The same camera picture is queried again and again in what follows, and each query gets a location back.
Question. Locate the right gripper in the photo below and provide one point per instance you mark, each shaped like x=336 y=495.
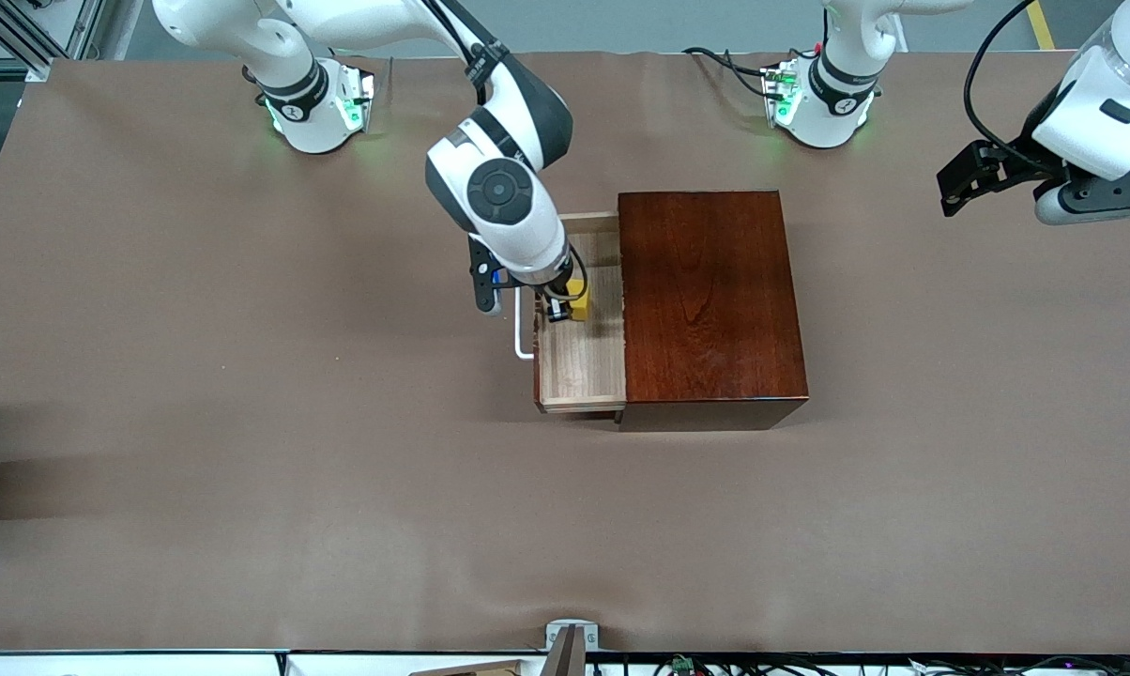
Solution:
x=557 y=302

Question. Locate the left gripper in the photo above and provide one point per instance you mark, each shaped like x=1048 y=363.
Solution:
x=1014 y=160

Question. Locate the yellow block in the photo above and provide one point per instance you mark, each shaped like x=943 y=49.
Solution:
x=581 y=302

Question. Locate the light wood drawer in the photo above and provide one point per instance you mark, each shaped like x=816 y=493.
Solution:
x=579 y=366

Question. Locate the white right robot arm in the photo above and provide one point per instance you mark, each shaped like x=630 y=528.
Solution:
x=518 y=122

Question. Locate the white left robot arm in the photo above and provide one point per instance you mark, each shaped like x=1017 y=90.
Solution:
x=837 y=103

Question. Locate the dark brown wooden cabinet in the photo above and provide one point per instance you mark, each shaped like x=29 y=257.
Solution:
x=715 y=310

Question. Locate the brown table cover sheet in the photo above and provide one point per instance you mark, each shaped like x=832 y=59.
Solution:
x=246 y=469

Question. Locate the light wooden board piece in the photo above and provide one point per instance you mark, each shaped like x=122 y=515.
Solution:
x=490 y=669

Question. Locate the green plug connector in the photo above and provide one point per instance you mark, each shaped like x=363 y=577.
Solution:
x=682 y=665

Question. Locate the grey metal table bracket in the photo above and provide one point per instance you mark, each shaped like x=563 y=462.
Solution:
x=565 y=648

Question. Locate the white table edge rail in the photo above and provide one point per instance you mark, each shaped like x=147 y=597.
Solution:
x=152 y=665

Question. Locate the aluminium frame profile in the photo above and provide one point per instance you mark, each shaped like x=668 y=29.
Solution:
x=77 y=23

